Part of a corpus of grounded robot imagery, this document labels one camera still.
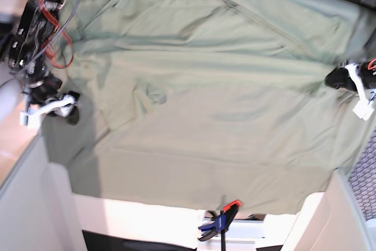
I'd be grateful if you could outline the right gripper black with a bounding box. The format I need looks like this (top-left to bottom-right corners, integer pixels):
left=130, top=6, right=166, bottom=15
left=28, top=71, right=80, bottom=125

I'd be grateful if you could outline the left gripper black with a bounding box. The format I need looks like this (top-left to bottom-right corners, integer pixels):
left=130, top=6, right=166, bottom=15
left=324, top=59, right=376, bottom=91

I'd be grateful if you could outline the light green T-shirt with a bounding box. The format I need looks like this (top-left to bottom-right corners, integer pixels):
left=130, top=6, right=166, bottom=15
left=63, top=0, right=362, bottom=163

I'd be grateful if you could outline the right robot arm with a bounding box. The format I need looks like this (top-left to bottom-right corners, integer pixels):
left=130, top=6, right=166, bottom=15
left=1, top=0, right=80, bottom=128

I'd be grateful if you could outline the white paper roll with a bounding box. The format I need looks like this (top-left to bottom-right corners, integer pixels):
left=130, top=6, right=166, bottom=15
left=1, top=78, right=24, bottom=122

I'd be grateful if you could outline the green table cover cloth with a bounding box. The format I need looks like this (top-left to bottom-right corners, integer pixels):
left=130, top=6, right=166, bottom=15
left=42, top=0, right=375, bottom=214

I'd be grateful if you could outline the blue orange bar clamp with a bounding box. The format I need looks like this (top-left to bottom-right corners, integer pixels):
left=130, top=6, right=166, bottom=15
left=198, top=199, right=243, bottom=251

